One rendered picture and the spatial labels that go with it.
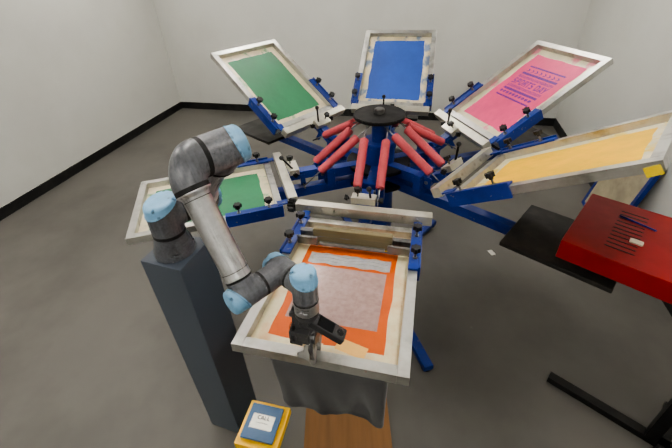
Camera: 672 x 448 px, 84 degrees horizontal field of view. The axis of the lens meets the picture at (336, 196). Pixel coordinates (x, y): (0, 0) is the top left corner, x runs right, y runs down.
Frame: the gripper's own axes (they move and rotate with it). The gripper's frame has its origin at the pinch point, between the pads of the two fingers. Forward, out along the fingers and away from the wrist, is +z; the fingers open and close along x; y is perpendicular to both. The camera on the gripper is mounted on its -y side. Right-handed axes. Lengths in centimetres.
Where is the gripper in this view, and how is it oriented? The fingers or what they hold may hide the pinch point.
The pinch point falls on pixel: (317, 356)
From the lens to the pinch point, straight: 129.6
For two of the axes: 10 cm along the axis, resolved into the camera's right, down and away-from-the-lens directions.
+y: -9.7, -0.9, 2.1
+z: 0.3, 8.7, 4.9
